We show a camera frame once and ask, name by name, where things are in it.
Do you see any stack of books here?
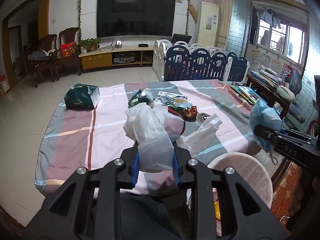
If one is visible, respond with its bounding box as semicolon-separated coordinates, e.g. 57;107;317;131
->
239;69;296;106

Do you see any red gift box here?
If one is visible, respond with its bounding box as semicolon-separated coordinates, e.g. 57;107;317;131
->
60;42;78;59

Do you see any wooden tv cabinet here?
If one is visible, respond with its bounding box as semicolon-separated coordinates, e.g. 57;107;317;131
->
79;46;153;73

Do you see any green snack wrapper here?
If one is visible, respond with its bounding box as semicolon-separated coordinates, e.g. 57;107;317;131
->
128;90;139;108

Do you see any white standing air conditioner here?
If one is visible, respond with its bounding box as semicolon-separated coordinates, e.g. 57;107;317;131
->
195;2;220;47

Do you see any dark wooden armchair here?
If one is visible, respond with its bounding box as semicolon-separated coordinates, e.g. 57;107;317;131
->
54;27;81;78
28;34;59;88

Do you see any white plastic bag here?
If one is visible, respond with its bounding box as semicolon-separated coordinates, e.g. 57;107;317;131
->
124;103;222;173

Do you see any dark green tissue box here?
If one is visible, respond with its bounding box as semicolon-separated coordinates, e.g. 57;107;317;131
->
64;83;100;110

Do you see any large black television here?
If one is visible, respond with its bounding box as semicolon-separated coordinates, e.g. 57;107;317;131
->
97;0;176;38

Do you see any clear blue printed wrapper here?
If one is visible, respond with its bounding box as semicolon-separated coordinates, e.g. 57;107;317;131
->
158;91;193;109

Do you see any blue white baby fence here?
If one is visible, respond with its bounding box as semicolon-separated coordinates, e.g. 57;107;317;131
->
152;40;250;83

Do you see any potted green plant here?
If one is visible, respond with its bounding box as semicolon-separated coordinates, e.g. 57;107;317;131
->
79;38;100;53

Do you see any grey black plastic bag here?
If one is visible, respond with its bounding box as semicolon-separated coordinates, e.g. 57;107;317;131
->
136;89;153;105

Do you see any green red foil snack bag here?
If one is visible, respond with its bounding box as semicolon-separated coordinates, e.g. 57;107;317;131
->
168;106;197;122

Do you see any pink plastic trash basket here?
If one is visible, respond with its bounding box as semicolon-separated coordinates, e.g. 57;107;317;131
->
187;151;274;237

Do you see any striped pink grey tablecloth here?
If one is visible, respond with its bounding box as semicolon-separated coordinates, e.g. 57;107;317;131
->
34;80;260;196

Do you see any light blue face mask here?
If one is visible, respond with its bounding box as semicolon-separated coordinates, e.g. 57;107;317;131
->
249;99;283;165

